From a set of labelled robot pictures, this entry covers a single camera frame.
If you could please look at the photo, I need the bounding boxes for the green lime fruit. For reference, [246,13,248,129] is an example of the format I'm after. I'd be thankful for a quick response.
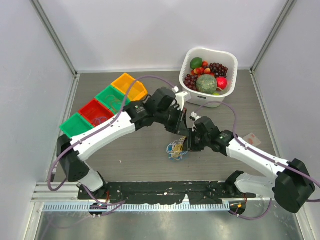
[190,57,203,70]

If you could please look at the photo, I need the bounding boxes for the green plastic bin at end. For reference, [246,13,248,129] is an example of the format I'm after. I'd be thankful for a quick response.
[59,113,94,138]

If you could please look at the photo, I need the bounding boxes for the red and yellow peaches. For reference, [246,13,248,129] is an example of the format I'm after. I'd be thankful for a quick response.
[190,61,214,77]

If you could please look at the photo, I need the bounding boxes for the red plastic bin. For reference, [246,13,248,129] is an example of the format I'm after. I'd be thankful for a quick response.
[78,98,114,127]

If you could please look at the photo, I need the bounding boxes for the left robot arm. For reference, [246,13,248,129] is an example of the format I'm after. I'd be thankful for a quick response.
[57,87,191,200]

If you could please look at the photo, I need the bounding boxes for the red apple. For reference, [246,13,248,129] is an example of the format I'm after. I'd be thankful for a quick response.
[216,76,228,90]

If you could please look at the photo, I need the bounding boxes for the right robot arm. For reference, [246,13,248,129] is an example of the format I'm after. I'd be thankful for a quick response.
[183,113,316,214]

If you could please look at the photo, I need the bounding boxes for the dark purple grape bunch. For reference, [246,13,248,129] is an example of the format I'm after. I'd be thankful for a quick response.
[209,62,229,78]

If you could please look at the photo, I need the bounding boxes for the green plastic bin beside yellow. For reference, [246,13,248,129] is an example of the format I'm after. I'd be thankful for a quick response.
[95,85,125,115]

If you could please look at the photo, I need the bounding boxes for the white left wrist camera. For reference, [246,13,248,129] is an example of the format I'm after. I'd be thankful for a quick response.
[171,86,192,109]

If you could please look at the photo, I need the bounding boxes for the white perforated cable duct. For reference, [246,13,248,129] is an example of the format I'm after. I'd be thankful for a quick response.
[42,201,230,213]

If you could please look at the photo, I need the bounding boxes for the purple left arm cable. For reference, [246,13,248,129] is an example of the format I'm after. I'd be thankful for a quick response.
[47,75,180,223]

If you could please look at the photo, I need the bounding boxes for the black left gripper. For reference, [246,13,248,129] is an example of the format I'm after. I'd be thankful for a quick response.
[155,105,190,137]

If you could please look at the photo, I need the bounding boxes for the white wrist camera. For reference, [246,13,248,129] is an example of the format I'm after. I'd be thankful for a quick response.
[171,86,192,109]
[189,111,201,122]

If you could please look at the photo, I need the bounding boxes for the red and white card box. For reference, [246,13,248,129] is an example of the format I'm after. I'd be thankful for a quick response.
[243,133,262,147]

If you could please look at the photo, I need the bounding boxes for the white plastic fruit basket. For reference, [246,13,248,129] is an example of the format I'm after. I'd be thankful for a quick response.
[179,47,238,108]

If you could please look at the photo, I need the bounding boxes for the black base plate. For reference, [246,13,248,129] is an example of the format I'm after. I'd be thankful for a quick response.
[92,181,256,205]

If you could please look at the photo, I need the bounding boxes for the aluminium frame post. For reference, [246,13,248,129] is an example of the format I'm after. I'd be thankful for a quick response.
[29,0,79,77]

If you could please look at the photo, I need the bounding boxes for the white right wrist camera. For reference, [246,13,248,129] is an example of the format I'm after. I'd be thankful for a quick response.
[189,111,201,122]

